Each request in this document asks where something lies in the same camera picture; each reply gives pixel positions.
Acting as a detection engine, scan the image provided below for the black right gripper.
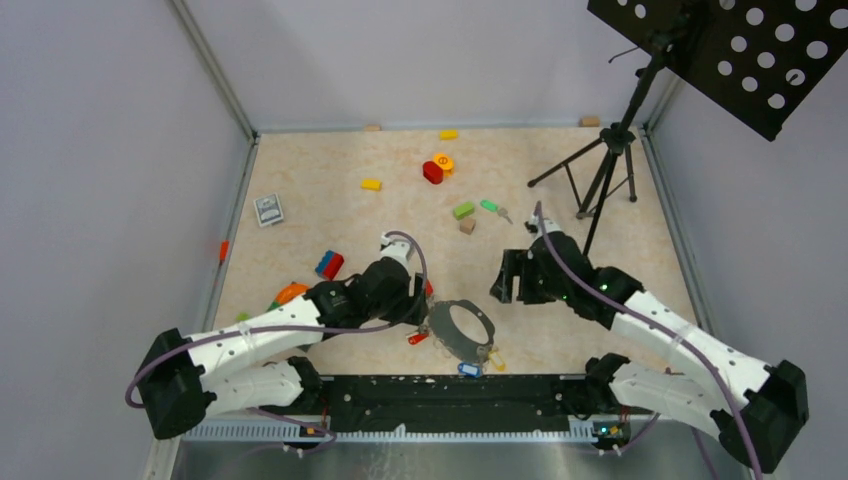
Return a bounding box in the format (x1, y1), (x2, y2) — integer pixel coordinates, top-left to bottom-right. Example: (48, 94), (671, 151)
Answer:
(490, 248), (571, 305)

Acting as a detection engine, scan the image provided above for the red key tag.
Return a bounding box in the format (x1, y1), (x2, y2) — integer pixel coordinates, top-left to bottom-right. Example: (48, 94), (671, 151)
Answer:
(407, 332), (430, 345)

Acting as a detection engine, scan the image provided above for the yellow key tag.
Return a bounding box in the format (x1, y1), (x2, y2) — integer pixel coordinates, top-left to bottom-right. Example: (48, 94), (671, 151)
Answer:
(488, 350), (506, 372)

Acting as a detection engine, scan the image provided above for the blue key tag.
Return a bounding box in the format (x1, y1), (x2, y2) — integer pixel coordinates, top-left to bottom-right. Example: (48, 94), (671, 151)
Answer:
(457, 362), (483, 378)

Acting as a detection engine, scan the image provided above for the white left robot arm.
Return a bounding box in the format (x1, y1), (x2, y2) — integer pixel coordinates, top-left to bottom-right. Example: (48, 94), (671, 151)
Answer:
(124, 231), (428, 440)

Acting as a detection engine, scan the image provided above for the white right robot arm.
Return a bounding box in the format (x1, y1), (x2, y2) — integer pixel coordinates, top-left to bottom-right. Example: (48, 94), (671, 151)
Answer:
(490, 216), (809, 474)

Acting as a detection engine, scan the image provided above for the red blue brick stack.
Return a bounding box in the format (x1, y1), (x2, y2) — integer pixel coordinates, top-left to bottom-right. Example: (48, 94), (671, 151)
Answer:
(315, 250), (345, 281)

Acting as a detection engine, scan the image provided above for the orange arch block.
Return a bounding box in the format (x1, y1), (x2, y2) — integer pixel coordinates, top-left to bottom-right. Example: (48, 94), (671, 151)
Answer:
(273, 282), (310, 308)

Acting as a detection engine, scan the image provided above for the green tagged key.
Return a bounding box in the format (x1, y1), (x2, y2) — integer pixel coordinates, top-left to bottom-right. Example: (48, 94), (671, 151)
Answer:
(480, 199), (513, 225)

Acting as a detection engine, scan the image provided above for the small wooden cube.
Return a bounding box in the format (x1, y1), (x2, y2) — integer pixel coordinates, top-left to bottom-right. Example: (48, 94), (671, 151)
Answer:
(459, 217), (476, 235)

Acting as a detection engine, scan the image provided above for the green brick block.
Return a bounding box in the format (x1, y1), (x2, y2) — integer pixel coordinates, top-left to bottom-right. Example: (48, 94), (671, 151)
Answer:
(452, 201), (475, 221)

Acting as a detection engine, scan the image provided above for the yellow brick mid left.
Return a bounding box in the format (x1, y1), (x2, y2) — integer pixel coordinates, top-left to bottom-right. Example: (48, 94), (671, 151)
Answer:
(361, 179), (382, 191)

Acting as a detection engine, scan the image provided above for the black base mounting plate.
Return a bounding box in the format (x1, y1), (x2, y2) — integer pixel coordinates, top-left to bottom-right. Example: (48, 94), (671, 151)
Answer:
(258, 374), (624, 435)

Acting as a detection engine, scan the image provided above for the red cylinder block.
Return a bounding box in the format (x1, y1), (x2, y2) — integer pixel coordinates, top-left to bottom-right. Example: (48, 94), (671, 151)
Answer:
(422, 161), (444, 185)

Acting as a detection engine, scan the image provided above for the playing card deck box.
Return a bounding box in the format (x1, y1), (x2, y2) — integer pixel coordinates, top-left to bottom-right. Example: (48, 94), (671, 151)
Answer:
(253, 193), (284, 228)

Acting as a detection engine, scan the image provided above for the orange round block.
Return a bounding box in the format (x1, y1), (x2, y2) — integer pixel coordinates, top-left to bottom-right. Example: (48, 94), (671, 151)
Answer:
(432, 153), (455, 177)

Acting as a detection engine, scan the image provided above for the wooden wedge back right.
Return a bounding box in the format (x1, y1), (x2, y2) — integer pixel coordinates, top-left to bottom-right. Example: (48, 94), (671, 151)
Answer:
(579, 116), (601, 128)

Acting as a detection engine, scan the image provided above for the black perforated music stand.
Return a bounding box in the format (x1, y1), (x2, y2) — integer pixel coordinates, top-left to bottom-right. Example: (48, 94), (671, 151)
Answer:
(528, 0), (847, 221)

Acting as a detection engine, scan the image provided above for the small orange wall clip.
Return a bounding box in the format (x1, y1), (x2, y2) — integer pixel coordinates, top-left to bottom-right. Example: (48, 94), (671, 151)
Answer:
(219, 240), (230, 264)

